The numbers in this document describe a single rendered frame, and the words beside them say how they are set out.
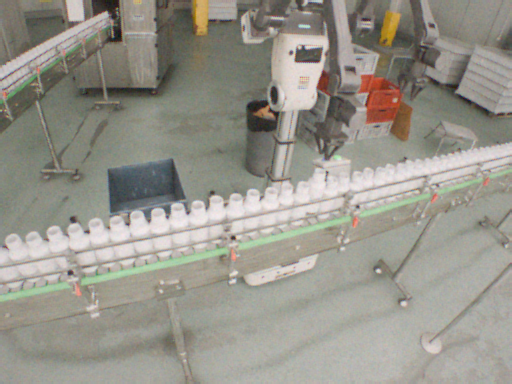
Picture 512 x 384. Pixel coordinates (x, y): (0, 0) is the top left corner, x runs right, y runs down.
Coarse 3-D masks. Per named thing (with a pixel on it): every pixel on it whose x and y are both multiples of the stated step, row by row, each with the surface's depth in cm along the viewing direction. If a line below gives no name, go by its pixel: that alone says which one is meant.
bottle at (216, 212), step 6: (216, 198) 92; (222, 198) 91; (210, 204) 91; (216, 204) 89; (222, 204) 90; (210, 210) 92; (216, 210) 91; (222, 210) 92; (210, 216) 91; (216, 216) 91; (222, 216) 92; (210, 222) 93; (210, 228) 95; (216, 228) 94; (222, 228) 95; (210, 234) 96; (216, 234) 96; (222, 234) 97; (216, 240) 97
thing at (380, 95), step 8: (376, 80) 378; (384, 80) 380; (376, 88) 387; (384, 88) 383; (368, 96) 339; (376, 96) 341; (384, 96) 346; (392, 96) 353; (400, 96) 359; (368, 104) 343; (376, 104) 350; (384, 104) 356; (392, 104) 362
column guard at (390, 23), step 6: (390, 12) 839; (384, 18) 867; (390, 18) 846; (396, 18) 845; (384, 24) 874; (390, 24) 854; (396, 24) 860; (384, 30) 880; (390, 30) 867; (384, 36) 886; (390, 36) 881; (378, 42) 916; (384, 42) 893; (390, 42) 896
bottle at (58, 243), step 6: (54, 228) 75; (48, 234) 73; (54, 234) 73; (60, 234) 75; (54, 240) 74; (60, 240) 75; (66, 240) 77; (54, 246) 75; (60, 246) 75; (66, 246) 76; (54, 252) 75; (60, 252) 76; (60, 258) 77; (60, 264) 79; (66, 264) 79
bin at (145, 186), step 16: (160, 160) 140; (112, 176) 134; (128, 176) 138; (144, 176) 142; (160, 176) 145; (176, 176) 140; (112, 192) 134; (128, 192) 143; (144, 192) 147; (160, 192) 151; (176, 192) 152; (112, 208) 122; (128, 208) 143; (144, 208) 115; (160, 208) 118
